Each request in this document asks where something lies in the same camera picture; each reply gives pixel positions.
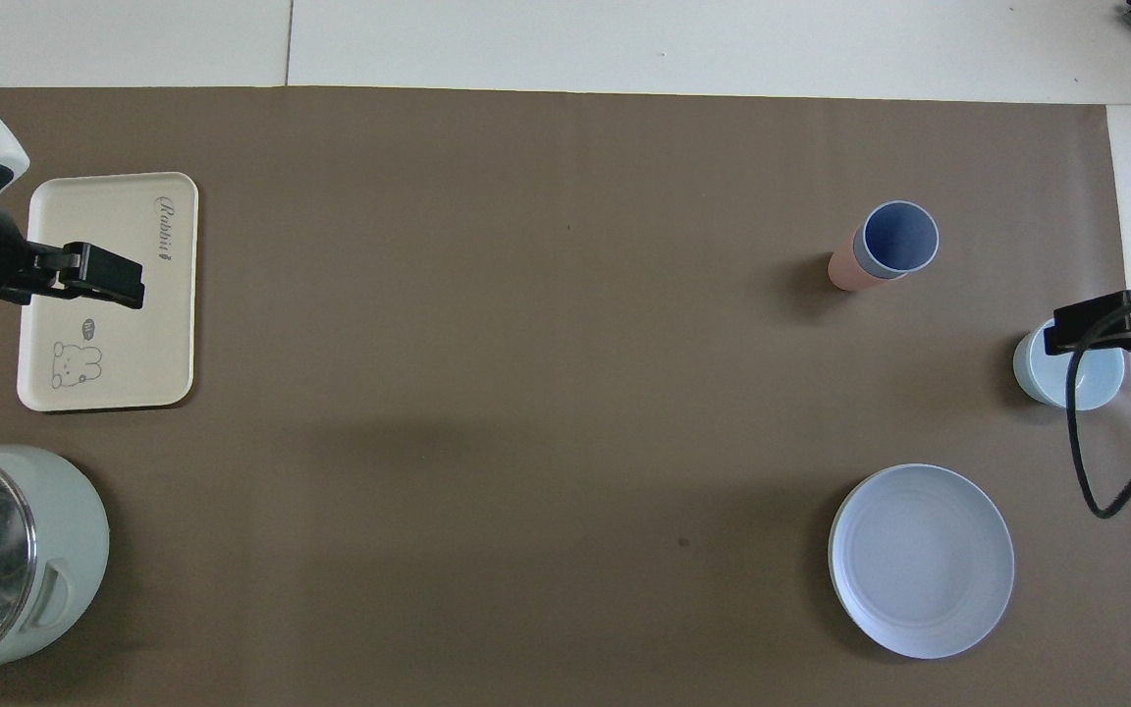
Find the light blue bowl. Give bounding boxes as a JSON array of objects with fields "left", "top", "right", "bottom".
[{"left": 1012, "top": 329, "right": 1127, "bottom": 411}]

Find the pink cup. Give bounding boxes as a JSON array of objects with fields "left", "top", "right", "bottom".
[{"left": 828, "top": 229, "right": 910, "bottom": 293}]

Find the cream rabbit print tray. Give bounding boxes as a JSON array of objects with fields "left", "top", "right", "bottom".
[{"left": 16, "top": 172, "right": 200, "bottom": 412}]

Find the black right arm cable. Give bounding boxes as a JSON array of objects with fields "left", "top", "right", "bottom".
[{"left": 1065, "top": 293, "right": 1131, "bottom": 520}]

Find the pale blue plate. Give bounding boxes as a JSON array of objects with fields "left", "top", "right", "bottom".
[{"left": 828, "top": 463, "right": 1016, "bottom": 660}]

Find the brown table mat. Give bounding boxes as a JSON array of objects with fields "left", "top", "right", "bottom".
[{"left": 0, "top": 86, "right": 1131, "bottom": 707}]

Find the blue ribbed cup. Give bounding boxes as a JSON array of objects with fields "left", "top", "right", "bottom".
[{"left": 854, "top": 200, "right": 941, "bottom": 281}]

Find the pale green steel pot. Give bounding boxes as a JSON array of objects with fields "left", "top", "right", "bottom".
[{"left": 0, "top": 445, "right": 112, "bottom": 686}]

